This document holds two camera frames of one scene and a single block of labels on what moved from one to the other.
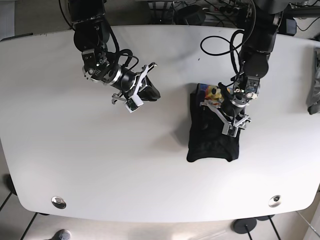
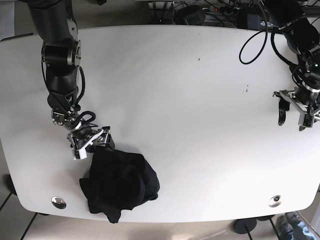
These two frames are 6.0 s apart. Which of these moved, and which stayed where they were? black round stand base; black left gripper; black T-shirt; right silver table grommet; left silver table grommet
Moved: black left gripper; black T-shirt
Stayed: left silver table grommet; right silver table grommet; black round stand base
